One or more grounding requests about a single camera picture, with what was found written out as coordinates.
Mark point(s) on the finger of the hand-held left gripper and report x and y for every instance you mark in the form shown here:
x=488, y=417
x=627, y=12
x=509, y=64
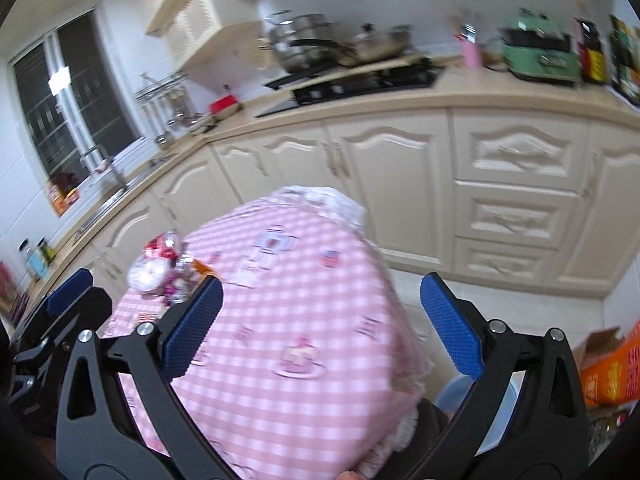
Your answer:
x=70, y=287
x=92, y=310

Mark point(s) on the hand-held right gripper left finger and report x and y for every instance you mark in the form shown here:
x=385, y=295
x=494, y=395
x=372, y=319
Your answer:
x=192, y=330

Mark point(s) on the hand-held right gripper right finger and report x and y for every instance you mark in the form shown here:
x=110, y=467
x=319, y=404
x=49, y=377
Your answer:
x=450, y=330

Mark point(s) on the crushed red drink can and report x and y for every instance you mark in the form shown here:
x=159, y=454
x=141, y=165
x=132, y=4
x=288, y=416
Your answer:
x=157, y=249

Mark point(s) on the blue label jar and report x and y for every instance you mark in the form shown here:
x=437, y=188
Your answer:
x=37, y=266

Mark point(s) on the shiny foil wrapper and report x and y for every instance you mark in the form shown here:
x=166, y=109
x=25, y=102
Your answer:
x=179, y=272

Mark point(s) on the crumpled clear plastic wrapper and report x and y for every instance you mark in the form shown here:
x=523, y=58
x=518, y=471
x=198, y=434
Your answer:
x=145, y=275

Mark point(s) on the small orange wrapper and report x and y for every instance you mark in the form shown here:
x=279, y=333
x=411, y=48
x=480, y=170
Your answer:
x=203, y=266

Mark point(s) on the orange box on windowsill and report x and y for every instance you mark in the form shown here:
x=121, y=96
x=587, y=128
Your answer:
x=64, y=196

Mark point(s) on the light blue plastic bin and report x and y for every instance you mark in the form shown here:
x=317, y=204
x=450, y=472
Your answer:
x=495, y=410

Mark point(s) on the steel kitchen sink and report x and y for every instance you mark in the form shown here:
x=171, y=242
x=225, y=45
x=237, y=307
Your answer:
x=115, y=202

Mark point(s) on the pink checked tablecloth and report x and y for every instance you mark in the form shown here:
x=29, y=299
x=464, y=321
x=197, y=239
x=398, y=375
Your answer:
x=300, y=285

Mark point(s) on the steel sink faucet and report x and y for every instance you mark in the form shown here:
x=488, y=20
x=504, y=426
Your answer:
x=117, y=175

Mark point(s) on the cream kitchen base cabinets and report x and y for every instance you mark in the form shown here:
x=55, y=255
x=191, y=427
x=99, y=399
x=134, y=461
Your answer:
x=400, y=185

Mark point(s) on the orange cardboard box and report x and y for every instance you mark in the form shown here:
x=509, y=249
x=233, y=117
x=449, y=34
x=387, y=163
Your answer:
x=610, y=375

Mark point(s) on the barred kitchen window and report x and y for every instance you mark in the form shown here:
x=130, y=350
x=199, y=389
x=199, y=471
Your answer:
x=85, y=85

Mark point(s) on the red container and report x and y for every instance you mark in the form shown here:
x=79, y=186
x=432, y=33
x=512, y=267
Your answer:
x=226, y=106

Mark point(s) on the black gas stove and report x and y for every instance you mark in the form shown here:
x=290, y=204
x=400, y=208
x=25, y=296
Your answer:
x=360, y=85

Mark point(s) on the pink utensil holder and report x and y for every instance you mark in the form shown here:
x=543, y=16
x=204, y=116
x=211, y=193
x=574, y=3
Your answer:
x=472, y=55

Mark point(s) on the green countertop appliance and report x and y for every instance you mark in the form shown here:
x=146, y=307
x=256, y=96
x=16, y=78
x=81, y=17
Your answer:
x=540, y=55

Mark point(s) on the dark sauce bottle yellow label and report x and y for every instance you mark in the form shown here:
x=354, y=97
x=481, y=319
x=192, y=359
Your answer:
x=592, y=55

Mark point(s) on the steel stockpot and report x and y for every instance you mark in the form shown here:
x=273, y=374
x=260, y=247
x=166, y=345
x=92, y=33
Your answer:
x=305, y=40

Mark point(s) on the dark bottle green label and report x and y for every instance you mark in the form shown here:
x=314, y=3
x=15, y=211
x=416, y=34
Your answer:
x=625, y=60

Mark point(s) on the wall utensil rack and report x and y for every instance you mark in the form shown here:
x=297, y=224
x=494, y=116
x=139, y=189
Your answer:
x=162, y=97

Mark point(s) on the cream wall cabinet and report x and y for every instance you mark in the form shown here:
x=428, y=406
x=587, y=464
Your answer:
x=195, y=20

